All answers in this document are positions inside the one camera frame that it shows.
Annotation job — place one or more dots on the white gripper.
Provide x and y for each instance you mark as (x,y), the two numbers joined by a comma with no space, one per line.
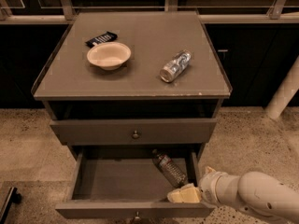
(210,187)

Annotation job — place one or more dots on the clear plastic water bottle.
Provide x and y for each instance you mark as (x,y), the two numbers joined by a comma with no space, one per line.
(174,175)

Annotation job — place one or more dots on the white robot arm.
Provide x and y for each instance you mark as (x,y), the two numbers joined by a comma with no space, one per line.
(254,194)

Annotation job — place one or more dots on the open grey middle drawer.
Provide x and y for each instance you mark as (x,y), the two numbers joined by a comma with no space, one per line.
(118,183)

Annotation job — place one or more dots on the grey top drawer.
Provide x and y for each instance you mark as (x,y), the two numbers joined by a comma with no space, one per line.
(96,132)

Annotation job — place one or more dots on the grey wooden drawer cabinet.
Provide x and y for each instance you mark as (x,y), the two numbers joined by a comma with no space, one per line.
(72,88)

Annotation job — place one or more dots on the round metal middle knob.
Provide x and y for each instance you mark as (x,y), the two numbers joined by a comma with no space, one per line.
(137,218)

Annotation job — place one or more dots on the round metal knob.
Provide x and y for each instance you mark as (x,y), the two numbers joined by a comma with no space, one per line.
(137,218)
(135,134)

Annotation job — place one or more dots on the round metal top knob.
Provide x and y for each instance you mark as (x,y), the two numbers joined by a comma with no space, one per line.
(135,134)

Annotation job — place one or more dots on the silver blue drink can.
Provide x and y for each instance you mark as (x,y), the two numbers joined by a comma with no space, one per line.
(176,66)

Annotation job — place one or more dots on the white paper bowl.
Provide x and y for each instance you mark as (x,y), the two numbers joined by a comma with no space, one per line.
(109,56)

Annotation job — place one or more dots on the dark blue snack packet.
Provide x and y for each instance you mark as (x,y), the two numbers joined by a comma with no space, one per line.
(106,37)

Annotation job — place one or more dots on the black object at floor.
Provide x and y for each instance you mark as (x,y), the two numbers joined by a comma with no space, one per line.
(13,196)

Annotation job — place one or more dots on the white post in background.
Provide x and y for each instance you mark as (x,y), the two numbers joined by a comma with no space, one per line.
(285,92)

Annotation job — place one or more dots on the metal railing frame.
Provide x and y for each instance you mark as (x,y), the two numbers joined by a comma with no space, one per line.
(209,11)

